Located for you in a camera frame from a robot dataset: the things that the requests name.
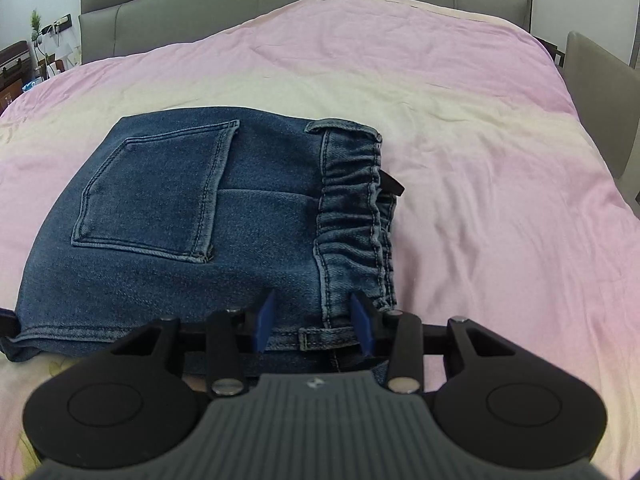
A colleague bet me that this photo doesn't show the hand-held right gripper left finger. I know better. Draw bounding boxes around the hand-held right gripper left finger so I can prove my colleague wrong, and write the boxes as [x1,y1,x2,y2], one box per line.
[111,288,277,400]

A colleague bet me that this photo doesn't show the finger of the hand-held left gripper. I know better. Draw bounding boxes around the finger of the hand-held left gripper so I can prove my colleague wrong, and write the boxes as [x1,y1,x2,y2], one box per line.
[0,307,21,339]

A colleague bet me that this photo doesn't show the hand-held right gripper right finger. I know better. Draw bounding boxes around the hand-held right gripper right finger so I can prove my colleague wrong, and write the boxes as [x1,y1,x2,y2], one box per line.
[349,290,521,396]

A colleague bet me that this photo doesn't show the blue denim pants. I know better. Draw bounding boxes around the blue denim pants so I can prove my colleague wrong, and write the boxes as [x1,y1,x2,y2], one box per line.
[0,114,406,383]

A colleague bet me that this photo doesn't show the pink floral blanket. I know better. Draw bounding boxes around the pink floral blanket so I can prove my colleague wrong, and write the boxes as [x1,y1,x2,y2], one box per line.
[0,0,640,461]

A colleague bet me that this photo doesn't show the dark brown suitcase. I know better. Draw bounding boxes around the dark brown suitcase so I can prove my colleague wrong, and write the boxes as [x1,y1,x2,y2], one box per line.
[0,40,31,107]

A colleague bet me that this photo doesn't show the small green plant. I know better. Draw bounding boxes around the small green plant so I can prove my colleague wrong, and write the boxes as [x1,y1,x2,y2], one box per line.
[27,8,47,44]

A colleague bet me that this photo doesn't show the dark wooden side table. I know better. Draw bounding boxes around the dark wooden side table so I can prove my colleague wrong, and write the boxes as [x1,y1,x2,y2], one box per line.
[537,35,567,69]

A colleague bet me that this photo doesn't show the grey upholstered chair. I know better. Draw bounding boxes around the grey upholstered chair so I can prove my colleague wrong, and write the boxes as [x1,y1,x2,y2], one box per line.
[562,30,640,202]

